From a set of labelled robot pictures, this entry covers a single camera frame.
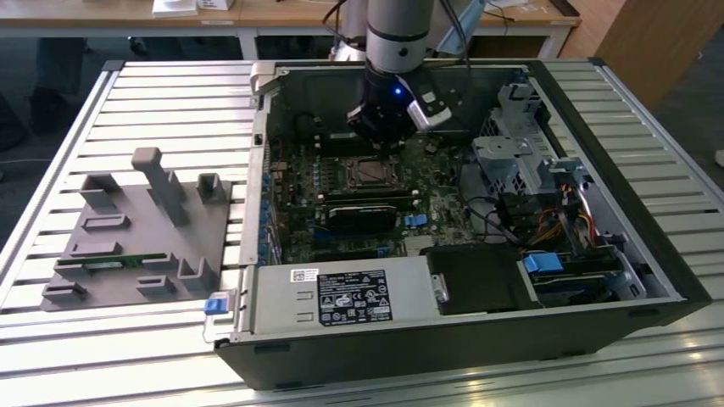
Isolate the CPU socket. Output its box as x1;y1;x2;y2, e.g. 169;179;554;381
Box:
337;154;406;192

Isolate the green motherboard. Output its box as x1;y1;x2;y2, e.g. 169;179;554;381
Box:
265;135;481;262

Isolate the metal drive cage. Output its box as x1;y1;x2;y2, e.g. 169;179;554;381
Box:
472;82;593;196

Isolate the graphics card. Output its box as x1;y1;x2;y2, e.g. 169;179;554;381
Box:
325;203;400;237

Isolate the grey case release latch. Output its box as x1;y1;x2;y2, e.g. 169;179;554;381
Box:
248;61;282;98

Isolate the silver finned heat sink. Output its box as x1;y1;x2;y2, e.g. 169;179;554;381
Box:
404;235;434;255

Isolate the pale blue teach pendant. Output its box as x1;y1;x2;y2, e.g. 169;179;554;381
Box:
440;0;489;54

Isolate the black plastic shroud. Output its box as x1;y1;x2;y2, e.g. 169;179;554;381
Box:
422;244;540;317

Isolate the blue disk carrier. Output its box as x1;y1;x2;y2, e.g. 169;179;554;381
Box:
522;251;565;277

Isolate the silver power supply unit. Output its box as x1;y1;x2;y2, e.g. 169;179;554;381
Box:
240;255;440;334

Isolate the wooden cabinet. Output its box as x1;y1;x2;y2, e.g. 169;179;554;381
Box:
556;0;724;109

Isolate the grey parts rack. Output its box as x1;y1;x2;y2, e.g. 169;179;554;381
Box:
40;147;234;313

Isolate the green RAM stick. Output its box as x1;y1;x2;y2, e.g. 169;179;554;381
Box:
82;253;170;270

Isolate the black open PC case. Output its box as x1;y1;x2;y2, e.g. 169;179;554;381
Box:
213;58;713;392

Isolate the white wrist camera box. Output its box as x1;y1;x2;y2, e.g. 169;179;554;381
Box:
405;78;454;131

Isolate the thick black cable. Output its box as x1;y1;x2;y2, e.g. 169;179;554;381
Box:
461;194;528;248

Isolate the coloured wire bundle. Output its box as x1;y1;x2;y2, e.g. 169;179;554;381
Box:
536;206;596;248

